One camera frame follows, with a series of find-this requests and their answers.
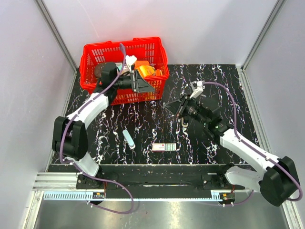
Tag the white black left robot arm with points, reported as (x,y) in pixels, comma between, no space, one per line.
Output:
(69,133)

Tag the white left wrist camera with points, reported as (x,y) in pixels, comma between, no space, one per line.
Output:
(130,60)

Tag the teal white small box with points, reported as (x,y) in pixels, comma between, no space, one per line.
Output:
(119,65)

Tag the red white staple box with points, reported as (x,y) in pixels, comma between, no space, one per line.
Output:
(164,147)

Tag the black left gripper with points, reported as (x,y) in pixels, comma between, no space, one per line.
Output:
(140,85)

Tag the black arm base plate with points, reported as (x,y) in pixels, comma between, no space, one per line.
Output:
(204,177)

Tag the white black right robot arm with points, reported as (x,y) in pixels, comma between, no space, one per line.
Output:
(275,178)

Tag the brown round cookie pack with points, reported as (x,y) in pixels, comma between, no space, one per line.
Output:
(98,70)

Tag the light blue stapler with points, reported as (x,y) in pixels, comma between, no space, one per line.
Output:
(128,139)

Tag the orange bottle blue cap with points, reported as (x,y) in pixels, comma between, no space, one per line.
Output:
(140,63)

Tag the grey metal stapler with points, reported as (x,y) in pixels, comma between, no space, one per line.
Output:
(184,122)

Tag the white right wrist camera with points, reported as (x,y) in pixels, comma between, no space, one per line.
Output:
(197,88)

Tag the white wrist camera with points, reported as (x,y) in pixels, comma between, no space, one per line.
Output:
(130,60)
(197,88)

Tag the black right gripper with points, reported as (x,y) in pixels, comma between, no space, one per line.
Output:
(179,107)

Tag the orange snack packet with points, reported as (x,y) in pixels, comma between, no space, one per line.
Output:
(158,73)

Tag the yellow green striped box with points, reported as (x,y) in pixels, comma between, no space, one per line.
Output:
(146,71)

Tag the red plastic shopping basket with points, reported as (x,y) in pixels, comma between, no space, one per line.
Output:
(145,49)

